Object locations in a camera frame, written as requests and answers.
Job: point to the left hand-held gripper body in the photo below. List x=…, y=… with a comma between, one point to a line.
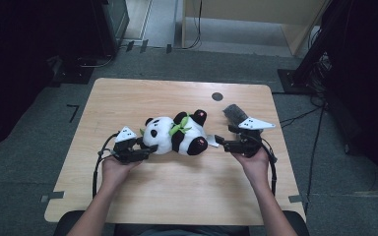
x=124, y=149

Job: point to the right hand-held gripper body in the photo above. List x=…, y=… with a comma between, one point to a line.
x=252, y=144

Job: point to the grey fuzzy sock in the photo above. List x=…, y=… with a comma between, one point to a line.
x=234, y=113

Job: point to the panda plush toy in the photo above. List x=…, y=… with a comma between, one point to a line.
x=162, y=136

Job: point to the person's right hand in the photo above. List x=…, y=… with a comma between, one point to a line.
x=257, y=168

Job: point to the person's left hand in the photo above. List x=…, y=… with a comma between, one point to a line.
x=114, y=173

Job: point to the black tape corner mark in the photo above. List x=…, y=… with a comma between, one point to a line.
x=75, y=109

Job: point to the grey tape strip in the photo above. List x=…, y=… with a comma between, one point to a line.
x=52, y=196
x=296, y=198

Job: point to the person's dark clothing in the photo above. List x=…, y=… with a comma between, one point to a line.
x=183, y=231

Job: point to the black chair armrest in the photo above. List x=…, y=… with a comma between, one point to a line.
x=300, y=224
x=62, y=224

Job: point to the black tape strip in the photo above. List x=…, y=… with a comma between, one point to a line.
x=143, y=46
x=129, y=46
x=168, y=48

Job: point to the black metal stand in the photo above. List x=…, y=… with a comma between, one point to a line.
x=308, y=62

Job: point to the light wooden desk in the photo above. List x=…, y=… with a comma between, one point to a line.
x=242, y=10

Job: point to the dark equipment cabinet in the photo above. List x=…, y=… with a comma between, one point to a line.
x=111, y=26

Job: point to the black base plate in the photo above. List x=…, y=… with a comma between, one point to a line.
x=74, y=75

